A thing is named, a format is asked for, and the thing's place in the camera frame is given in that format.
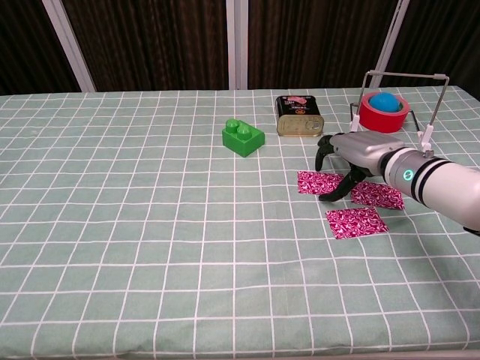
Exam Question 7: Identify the red tape roll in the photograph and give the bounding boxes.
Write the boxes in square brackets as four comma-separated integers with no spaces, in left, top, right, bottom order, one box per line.
[358,92,410,134]

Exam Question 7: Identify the metal wire stand white feet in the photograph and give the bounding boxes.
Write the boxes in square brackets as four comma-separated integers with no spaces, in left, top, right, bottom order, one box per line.
[349,70,451,153]

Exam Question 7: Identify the green white checkered tablecloth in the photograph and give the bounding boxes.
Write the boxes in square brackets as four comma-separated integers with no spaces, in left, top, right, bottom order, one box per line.
[0,85,480,356]

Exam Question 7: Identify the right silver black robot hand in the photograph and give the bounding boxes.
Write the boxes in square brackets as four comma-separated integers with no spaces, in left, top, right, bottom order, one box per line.
[314,131,406,203]

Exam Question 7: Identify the dark brown curtain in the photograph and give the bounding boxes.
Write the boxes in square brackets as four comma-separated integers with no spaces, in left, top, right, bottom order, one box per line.
[61,0,230,92]
[0,0,82,95]
[247,0,398,90]
[388,0,480,101]

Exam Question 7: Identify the white frame post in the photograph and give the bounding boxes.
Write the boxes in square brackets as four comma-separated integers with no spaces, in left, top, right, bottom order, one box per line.
[40,0,98,92]
[224,0,251,90]
[373,0,412,89]

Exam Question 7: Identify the black luncheon meat can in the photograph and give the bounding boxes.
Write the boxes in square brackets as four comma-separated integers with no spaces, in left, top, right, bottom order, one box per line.
[275,94,326,139]

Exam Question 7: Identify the blue ball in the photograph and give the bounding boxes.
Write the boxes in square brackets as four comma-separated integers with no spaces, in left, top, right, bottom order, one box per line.
[367,92,401,113]

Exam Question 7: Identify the green toy building brick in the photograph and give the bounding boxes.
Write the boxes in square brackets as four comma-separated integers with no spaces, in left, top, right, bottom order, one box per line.
[220,118,266,158]

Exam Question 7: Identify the pink patterned cloth front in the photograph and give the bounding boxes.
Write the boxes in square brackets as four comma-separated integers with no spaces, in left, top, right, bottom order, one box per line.
[324,206,389,240]

